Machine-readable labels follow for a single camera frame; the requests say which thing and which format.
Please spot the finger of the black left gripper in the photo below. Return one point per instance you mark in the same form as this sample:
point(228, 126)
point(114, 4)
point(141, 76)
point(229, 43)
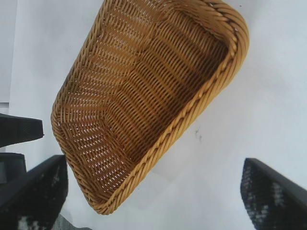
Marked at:
point(13, 165)
point(19, 129)

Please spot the brown woven wicker basket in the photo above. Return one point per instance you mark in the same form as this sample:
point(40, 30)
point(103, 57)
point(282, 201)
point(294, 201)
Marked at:
point(148, 95)

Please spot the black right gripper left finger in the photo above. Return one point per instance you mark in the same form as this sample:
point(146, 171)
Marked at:
point(31, 203)

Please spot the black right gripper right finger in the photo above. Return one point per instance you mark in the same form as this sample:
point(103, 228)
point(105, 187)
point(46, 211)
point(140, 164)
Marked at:
point(275, 203)

